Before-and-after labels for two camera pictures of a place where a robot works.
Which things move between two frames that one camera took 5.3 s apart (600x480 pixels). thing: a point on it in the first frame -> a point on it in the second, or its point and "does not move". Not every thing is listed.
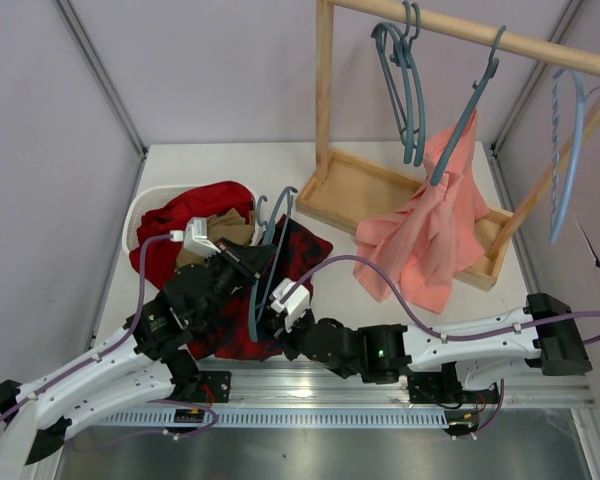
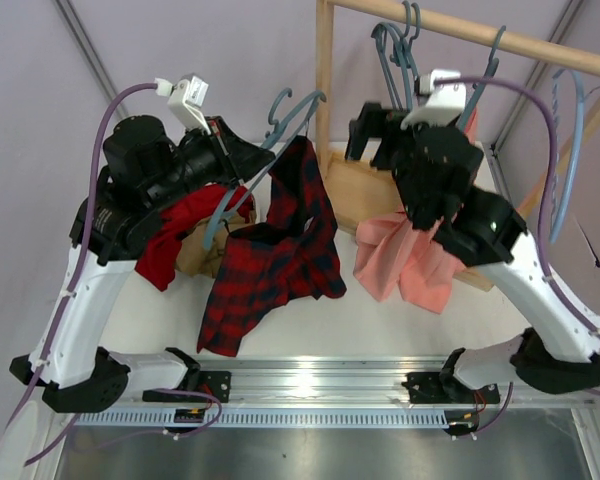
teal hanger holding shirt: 479,88 does not move
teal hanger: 275,224 -> 278,135
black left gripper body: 241,261 -> 220,154
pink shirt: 418,249 does not move
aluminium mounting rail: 314,383 does not move
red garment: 202,200 does not move
